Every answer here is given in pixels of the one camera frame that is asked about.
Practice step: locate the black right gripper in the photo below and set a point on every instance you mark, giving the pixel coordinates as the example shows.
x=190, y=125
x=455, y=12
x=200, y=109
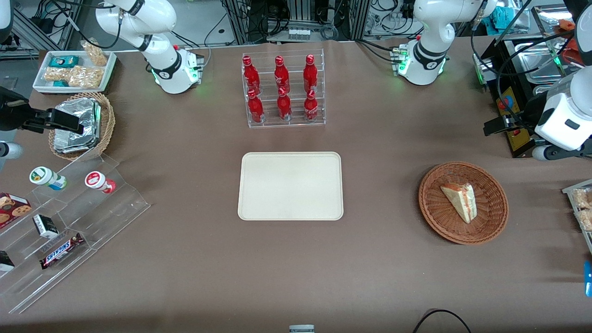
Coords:
x=13, y=113

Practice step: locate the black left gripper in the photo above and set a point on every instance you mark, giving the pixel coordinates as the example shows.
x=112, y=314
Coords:
x=527, y=114

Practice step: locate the triangular sandwich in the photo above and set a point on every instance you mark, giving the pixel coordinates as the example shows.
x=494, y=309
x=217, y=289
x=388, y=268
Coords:
x=460, y=201

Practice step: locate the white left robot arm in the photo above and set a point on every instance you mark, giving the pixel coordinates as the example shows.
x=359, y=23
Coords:
x=425, y=60

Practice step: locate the white rectangular snack tray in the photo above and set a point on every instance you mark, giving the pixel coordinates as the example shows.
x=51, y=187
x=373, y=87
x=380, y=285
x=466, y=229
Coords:
x=41, y=78

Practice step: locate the light tan wicker basket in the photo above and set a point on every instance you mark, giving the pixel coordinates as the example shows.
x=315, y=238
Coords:
x=107, y=125

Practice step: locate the stainless steel tray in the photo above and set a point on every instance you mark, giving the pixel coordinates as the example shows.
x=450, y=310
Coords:
x=539, y=62

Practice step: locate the metal tray with snacks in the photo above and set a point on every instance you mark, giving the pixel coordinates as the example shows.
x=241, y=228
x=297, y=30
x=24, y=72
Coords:
x=570, y=188

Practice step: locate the brown round wicker basket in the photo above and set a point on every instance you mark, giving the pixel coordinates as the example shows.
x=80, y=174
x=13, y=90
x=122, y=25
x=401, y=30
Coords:
x=434, y=217

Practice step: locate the cream plastic serving tray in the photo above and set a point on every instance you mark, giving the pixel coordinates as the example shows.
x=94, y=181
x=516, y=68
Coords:
x=290, y=186

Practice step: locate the silver foil container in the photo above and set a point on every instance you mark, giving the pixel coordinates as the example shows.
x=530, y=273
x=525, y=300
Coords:
x=78, y=138

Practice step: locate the small teal snack box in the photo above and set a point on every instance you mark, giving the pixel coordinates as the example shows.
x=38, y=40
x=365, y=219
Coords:
x=60, y=83

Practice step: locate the clear bag of puffed snacks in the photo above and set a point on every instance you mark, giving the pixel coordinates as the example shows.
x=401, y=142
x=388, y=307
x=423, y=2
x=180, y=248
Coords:
x=85, y=77
x=55, y=74
x=583, y=199
x=586, y=219
x=95, y=53

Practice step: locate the green lid yoghurt cup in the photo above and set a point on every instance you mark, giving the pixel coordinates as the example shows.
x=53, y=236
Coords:
x=44, y=177

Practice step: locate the large teal snack box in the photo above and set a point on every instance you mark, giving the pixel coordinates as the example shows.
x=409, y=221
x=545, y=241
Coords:
x=64, y=61

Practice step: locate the red lid yoghurt cup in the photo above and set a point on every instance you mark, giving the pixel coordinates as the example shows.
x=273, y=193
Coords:
x=97, y=181

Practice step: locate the red cookie box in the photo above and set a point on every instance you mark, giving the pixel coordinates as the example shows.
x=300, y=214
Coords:
x=11, y=209

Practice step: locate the small black white carton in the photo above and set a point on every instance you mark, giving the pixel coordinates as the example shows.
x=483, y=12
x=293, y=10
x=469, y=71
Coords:
x=45, y=226

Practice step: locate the clear acrylic step shelf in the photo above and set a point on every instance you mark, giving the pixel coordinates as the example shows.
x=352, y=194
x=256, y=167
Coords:
x=106, y=217

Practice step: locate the Snickers chocolate bar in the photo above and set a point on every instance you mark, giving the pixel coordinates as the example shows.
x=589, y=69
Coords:
x=61, y=251

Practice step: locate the small black box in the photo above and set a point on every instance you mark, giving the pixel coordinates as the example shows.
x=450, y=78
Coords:
x=5, y=262

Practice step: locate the blue plastic item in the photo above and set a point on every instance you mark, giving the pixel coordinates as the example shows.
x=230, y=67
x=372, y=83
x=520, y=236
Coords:
x=588, y=280

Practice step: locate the red cola bottle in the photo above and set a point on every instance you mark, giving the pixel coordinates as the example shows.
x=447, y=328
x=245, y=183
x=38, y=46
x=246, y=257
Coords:
x=255, y=108
x=283, y=106
x=281, y=76
x=250, y=76
x=311, y=107
x=310, y=75

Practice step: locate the clear acrylic bottle rack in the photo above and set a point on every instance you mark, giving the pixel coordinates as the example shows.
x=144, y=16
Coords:
x=296, y=121

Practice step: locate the small grey device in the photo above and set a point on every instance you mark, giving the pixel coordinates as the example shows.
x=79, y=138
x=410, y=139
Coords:
x=301, y=329

